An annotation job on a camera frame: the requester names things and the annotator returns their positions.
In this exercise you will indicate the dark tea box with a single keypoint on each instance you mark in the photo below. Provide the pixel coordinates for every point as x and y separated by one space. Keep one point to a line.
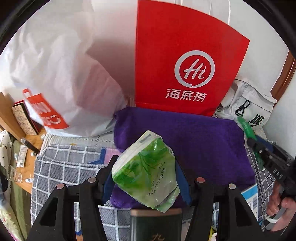
150 224

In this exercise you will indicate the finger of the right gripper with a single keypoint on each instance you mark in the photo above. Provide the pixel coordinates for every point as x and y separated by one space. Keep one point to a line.
258 148
264 144

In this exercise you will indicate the grey checked tablecloth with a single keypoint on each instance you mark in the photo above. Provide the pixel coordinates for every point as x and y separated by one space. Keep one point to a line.
67 160

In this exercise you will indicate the grey Nike waist bag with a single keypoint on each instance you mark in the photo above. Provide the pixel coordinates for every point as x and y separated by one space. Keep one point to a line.
247 100

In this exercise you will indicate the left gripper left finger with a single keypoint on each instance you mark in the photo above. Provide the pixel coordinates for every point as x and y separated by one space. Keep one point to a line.
55 221

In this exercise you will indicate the white cream tube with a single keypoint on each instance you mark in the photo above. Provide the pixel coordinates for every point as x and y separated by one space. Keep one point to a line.
22 156

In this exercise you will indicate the white Miniso plastic bag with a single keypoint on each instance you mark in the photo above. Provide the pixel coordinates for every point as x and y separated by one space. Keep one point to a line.
48 58

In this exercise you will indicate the floral bedding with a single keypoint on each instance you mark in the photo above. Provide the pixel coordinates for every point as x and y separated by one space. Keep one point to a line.
8 216

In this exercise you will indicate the black remote stick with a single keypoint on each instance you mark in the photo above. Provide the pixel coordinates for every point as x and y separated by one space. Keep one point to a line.
29 145

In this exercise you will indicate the blue tissue pack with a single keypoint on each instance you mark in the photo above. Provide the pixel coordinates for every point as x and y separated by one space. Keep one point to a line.
251 196

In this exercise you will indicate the wooden door frame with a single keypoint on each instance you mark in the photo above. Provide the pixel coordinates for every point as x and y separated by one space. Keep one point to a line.
285 77

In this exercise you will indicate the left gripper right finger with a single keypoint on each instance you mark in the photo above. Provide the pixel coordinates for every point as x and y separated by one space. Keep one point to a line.
236 220

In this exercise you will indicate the green tissue packet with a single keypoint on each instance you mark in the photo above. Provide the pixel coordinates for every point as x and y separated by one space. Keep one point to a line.
147 172

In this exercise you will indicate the brown patterned book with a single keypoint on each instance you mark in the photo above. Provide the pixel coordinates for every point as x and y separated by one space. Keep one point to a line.
27 124

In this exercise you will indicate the purple towel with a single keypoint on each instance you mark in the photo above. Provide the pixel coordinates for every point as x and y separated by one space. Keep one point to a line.
209 147

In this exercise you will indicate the wooden nightstand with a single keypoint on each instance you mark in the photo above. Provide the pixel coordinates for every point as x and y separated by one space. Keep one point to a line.
28 170

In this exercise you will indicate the green wet wipe packet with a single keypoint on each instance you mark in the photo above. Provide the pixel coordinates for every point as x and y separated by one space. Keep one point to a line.
246 128

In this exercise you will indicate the red Haidilao paper bag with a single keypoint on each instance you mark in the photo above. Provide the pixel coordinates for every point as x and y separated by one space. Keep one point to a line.
185 60

